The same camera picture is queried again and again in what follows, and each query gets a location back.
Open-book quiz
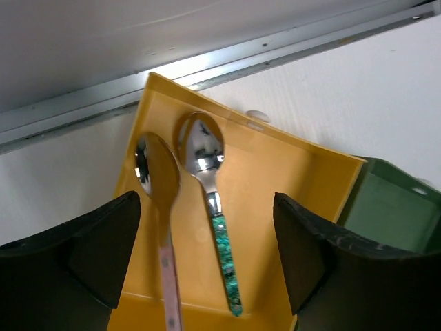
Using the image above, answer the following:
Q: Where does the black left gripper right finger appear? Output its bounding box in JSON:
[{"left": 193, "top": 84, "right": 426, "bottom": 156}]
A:
[{"left": 274, "top": 193, "right": 440, "bottom": 330}]

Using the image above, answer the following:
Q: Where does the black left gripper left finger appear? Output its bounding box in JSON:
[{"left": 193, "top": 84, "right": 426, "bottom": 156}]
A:
[{"left": 1, "top": 191, "right": 141, "bottom": 330}]

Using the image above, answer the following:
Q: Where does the pink handled spoon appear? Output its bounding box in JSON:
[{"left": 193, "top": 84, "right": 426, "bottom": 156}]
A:
[{"left": 134, "top": 132, "right": 184, "bottom": 330}]

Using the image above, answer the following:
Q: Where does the green handled spoon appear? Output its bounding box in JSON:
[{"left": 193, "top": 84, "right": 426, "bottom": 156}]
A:
[{"left": 177, "top": 112, "right": 243, "bottom": 317}]

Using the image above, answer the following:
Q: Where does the green box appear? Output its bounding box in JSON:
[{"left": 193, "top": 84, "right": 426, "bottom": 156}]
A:
[{"left": 338, "top": 157, "right": 440, "bottom": 254}]

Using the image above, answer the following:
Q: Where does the yellow box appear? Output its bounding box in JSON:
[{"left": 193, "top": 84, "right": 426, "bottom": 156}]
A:
[{"left": 108, "top": 73, "right": 363, "bottom": 330}]

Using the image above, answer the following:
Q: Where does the aluminium table frame rail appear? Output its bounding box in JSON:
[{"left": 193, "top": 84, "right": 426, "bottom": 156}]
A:
[{"left": 1, "top": 1, "right": 440, "bottom": 154}]

